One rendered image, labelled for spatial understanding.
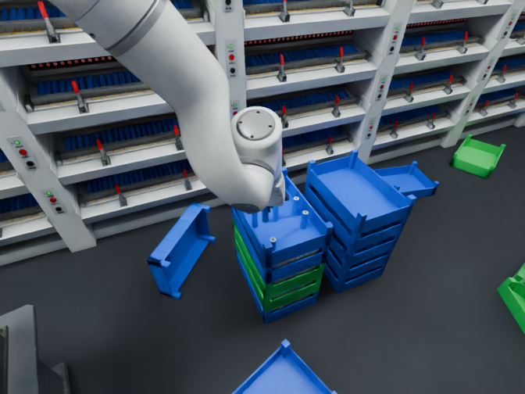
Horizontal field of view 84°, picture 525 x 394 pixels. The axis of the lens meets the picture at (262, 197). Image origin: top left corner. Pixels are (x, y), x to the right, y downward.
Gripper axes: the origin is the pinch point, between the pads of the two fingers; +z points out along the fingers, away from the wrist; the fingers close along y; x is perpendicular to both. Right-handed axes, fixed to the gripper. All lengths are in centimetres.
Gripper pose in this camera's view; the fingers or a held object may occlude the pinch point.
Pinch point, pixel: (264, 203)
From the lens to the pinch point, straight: 74.3
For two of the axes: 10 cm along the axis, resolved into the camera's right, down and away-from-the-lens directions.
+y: 9.9, 0.8, -0.9
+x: 1.1, -9.1, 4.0
